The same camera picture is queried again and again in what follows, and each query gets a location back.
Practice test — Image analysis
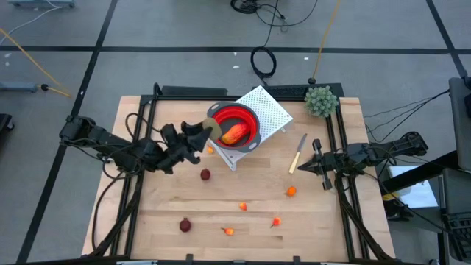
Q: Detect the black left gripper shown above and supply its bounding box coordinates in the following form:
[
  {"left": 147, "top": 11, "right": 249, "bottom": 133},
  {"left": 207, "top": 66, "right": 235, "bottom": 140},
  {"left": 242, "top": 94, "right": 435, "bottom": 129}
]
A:
[{"left": 159, "top": 120, "right": 214, "bottom": 174}]

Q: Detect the white floor cable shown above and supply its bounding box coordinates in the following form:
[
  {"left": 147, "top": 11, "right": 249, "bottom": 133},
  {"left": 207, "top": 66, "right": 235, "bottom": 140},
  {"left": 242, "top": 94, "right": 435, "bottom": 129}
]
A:
[{"left": 0, "top": 5, "right": 62, "bottom": 36}]

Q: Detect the grey-blue stand foot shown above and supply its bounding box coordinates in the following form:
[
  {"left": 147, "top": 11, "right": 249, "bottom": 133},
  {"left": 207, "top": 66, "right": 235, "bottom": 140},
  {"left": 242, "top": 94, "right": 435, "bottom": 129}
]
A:
[
  {"left": 0, "top": 81, "right": 39, "bottom": 93},
  {"left": 9, "top": 0, "right": 77, "bottom": 9}
]

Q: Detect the black cable bundle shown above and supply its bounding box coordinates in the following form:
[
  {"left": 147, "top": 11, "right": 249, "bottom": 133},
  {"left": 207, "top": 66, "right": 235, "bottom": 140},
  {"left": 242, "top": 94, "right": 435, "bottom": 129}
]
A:
[{"left": 230, "top": 0, "right": 319, "bottom": 29}]

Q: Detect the long yellow floor cable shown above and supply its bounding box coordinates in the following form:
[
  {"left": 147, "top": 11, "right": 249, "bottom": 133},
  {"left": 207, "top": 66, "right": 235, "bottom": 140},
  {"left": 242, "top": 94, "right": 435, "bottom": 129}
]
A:
[{"left": 0, "top": 27, "right": 73, "bottom": 99}]

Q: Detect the dark grey monitor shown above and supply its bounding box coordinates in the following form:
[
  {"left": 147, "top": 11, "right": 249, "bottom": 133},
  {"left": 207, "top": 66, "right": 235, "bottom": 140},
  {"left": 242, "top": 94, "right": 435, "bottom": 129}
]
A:
[{"left": 441, "top": 167, "right": 471, "bottom": 222}]

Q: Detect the white perforated metal shelf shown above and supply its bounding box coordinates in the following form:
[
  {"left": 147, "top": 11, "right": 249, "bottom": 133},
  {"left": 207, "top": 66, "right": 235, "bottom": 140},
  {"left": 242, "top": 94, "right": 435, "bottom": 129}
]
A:
[{"left": 201, "top": 85, "right": 294, "bottom": 172}]

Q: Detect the red collapsible bowl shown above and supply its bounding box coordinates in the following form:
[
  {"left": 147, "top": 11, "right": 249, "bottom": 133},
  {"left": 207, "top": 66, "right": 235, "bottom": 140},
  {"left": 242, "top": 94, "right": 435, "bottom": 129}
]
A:
[{"left": 206, "top": 101, "right": 263, "bottom": 152}]

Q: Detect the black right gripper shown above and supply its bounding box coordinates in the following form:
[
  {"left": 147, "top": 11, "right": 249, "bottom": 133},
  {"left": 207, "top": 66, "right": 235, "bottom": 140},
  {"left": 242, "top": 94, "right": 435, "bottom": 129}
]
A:
[{"left": 297, "top": 138, "right": 344, "bottom": 191}]

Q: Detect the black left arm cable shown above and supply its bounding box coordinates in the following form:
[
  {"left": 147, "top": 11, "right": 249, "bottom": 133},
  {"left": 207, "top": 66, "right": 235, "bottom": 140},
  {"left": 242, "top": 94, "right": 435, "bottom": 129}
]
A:
[{"left": 91, "top": 171, "right": 126, "bottom": 255}]

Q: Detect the grey cabinet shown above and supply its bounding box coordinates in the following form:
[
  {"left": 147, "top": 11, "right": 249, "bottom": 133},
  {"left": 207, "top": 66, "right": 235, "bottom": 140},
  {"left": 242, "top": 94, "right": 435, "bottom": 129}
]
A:
[{"left": 447, "top": 76, "right": 471, "bottom": 172}]

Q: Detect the knife with wooden handle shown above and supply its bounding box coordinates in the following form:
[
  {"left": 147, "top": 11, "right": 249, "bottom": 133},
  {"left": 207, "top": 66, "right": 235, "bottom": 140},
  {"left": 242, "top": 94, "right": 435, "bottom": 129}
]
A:
[{"left": 288, "top": 132, "right": 308, "bottom": 175}]

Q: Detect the black aluminium frame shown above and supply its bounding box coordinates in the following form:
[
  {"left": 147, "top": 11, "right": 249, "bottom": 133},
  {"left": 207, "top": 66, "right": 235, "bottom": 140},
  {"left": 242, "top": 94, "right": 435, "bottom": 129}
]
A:
[{"left": 82, "top": 82, "right": 397, "bottom": 265}]

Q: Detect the black textured panel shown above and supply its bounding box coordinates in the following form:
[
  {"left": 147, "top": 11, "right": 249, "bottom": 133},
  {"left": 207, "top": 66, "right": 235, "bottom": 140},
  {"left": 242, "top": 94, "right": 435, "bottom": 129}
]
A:
[{"left": 253, "top": 82, "right": 345, "bottom": 99}]

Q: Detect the black floor object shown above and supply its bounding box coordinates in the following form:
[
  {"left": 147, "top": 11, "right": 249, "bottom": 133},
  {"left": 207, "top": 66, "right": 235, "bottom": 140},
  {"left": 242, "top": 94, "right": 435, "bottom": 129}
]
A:
[{"left": 0, "top": 113, "right": 15, "bottom": 133}]

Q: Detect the black diagonal bar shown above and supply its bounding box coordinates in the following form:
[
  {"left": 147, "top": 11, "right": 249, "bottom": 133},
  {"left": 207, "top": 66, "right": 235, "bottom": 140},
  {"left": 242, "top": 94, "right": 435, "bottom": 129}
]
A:
[{"left": 378, "top": 150, "right": 461, "bottom": 192}]

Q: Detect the thin black cable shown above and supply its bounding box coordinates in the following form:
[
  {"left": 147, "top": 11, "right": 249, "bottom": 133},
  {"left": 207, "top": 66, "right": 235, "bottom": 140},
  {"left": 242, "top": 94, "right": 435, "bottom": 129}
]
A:
[{"left": 364, "top": 88, "right": 452, "bottom": 144}]

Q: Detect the black keyboard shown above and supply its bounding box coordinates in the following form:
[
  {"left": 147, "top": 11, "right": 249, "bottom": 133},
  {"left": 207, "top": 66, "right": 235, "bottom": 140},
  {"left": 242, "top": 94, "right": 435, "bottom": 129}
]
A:
[{"left": 443, "top": 213, "right": 471, "bottom": 263}]

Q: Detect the yellow cable with black plug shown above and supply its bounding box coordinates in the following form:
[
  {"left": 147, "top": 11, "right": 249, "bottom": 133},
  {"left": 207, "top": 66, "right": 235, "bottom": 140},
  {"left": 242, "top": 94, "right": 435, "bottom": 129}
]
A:
[{"left": 308, "top": 0, "right": 342, "bottom": 85}]

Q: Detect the brown kiwi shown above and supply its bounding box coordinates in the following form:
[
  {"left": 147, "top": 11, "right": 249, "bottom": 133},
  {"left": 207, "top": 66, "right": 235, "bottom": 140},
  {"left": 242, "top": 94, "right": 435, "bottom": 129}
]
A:
[{"left": 201, "top": 116, "right": 223, "bottom": 142}]

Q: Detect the red yellow mango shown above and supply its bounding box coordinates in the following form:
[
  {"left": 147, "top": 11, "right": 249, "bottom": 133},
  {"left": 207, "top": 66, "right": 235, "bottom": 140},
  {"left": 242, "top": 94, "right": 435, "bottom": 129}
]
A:
[{"left": 220, "top": 121, "right": 249, "bottom": 146}]

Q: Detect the black coiled floor cable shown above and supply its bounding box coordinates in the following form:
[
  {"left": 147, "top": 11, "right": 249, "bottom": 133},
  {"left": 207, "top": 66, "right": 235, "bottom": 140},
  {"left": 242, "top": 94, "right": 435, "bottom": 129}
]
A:
[{"left": 249, "top": 7, "right": 284, "bottom": 88}]

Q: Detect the white board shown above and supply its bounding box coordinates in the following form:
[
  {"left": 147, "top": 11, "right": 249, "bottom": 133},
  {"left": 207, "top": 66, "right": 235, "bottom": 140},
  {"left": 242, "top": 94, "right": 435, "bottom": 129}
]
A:
[{"left": 388, "top": 165, "right": 441, "bottom": 210}]

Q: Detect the green artificial plant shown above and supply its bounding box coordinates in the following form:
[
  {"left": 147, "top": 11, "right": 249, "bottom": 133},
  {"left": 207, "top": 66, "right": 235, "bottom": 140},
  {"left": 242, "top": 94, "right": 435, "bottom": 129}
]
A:
[{"left": 303, "top": 85, "right": 339, "bottom": 119}]

